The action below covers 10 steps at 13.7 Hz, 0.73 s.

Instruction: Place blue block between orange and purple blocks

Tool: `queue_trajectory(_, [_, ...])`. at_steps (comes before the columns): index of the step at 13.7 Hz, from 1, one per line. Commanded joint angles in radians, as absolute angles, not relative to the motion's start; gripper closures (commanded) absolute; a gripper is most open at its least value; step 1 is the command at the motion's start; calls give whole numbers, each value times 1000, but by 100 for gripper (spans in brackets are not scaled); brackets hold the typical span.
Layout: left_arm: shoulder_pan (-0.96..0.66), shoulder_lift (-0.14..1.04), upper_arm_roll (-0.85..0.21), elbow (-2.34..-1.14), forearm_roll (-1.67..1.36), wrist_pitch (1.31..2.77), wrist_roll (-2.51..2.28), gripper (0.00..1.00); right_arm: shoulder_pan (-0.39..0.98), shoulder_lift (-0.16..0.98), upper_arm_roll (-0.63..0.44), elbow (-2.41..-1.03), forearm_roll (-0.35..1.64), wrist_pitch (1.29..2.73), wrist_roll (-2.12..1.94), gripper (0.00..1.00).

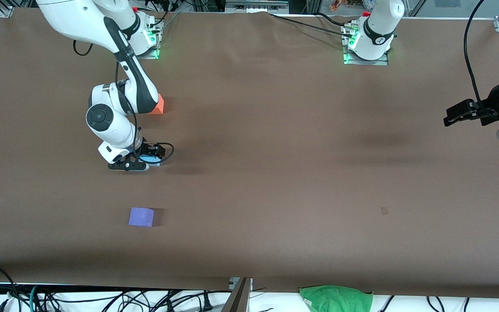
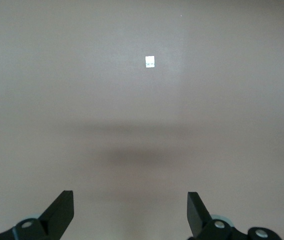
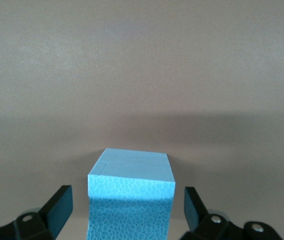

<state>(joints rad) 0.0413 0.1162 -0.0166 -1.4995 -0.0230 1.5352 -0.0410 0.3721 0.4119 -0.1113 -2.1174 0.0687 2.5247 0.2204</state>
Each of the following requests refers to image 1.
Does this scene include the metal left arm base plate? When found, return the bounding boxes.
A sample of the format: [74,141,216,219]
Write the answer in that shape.
[343,24,389,66]

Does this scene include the green cloth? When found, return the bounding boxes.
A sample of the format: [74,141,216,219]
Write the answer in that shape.
[298,285,374,312]

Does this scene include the long black table cable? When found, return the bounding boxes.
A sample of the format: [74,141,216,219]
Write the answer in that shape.
[269,12,350,37]

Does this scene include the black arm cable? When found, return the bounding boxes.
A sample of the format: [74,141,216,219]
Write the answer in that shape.
[73,39,175,165]
[463,0,497,114]

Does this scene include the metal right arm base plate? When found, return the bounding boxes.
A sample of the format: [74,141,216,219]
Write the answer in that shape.
[135,19,163,60]

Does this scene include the brown table mat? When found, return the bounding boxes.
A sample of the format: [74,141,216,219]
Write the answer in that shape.
[0,8,499,299]

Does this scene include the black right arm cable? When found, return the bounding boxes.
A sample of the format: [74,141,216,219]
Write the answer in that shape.
[73,39,175,165]

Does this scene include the teal cable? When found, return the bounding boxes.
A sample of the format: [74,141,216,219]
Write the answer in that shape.
[28,285,40,312]

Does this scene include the orange foam block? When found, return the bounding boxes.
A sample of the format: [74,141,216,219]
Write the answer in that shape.
[148,94,165,115]

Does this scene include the blue foam block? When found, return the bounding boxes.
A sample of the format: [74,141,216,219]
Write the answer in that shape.
[136,153,162,166]

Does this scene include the purple foam block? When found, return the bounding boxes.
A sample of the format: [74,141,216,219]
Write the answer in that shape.
[128,207,155,228]

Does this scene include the silver device box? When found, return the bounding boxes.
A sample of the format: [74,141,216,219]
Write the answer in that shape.
[226,0,289,13]

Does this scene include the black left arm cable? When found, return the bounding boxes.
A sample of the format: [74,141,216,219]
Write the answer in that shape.
[463,0,497,114]

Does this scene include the grey metal post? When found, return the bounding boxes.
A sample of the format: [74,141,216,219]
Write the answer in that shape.
[224,277,253,312]

